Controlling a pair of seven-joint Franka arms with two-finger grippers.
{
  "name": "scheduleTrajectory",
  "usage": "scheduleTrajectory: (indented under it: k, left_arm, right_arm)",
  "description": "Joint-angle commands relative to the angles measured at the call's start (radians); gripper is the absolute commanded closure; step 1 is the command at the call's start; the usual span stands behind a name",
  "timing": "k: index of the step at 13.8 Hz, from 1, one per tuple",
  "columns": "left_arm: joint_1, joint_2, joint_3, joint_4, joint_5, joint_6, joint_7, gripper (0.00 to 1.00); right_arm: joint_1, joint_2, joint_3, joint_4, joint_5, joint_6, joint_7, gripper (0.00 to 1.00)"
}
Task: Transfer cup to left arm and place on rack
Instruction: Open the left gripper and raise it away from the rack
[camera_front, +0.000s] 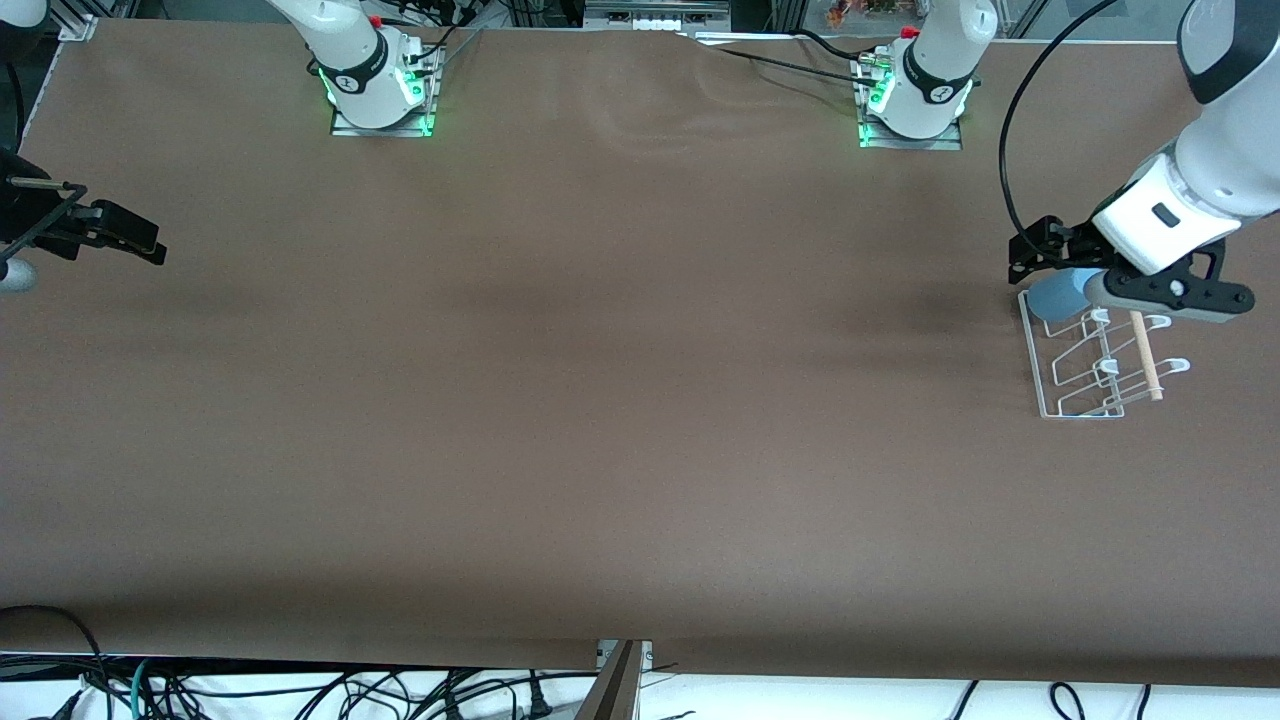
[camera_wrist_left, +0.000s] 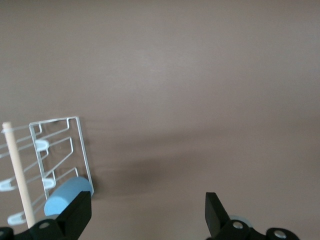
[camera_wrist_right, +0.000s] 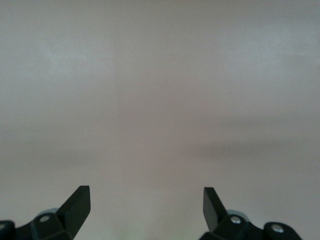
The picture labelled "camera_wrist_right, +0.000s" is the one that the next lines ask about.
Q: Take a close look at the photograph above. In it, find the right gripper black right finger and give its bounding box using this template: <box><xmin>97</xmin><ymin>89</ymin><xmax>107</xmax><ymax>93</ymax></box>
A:
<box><xmin>199</xmin><ymin>186</ymin><xmax>304</xmax><ymax>240</ymax></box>

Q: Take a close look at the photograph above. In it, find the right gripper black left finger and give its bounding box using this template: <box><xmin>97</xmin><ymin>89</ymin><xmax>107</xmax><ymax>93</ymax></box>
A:
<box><xmin>0</xmin><ymin>185</ymin><xmax>91</xmax><ymax>240</ymax></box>

